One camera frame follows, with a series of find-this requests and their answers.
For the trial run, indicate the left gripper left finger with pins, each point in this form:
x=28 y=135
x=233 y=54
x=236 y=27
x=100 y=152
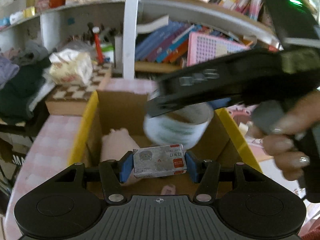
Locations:
x=113 y=174

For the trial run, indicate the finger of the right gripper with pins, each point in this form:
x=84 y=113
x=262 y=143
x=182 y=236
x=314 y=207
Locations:
x=220 y=103
x=163 y=105

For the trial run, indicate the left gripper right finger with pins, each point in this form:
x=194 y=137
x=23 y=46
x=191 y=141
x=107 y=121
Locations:
x=205 y=173

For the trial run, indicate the pink plush pig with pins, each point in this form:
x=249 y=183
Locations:
x=115 y=145

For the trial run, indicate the clear tape roll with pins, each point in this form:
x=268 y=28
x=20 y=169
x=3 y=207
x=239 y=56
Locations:
x=185 y=126

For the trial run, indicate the grey staples box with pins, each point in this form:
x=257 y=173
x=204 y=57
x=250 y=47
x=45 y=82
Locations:
x=159 y=161

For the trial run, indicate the person right hand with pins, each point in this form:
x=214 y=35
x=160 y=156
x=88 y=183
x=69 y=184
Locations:
x=280 y=146

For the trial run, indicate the yellow cardboard box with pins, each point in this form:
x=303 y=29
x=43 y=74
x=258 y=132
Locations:
x=209 y=134

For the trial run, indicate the pink learning keyboard tablet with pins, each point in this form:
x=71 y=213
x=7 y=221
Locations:
x=203 y=47

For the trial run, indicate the row of blue books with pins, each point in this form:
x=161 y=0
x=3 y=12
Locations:
x=156 y=46

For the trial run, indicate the wooden chessboard box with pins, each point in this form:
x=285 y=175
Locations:
x=72 y=99

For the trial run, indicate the tissue pack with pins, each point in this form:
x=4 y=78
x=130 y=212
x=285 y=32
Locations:
x=71 y=67

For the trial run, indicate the pile of clothes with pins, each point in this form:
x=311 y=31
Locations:
x=25 y=82

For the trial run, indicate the white bookshelf frame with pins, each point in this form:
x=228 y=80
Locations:
x=51 y=23

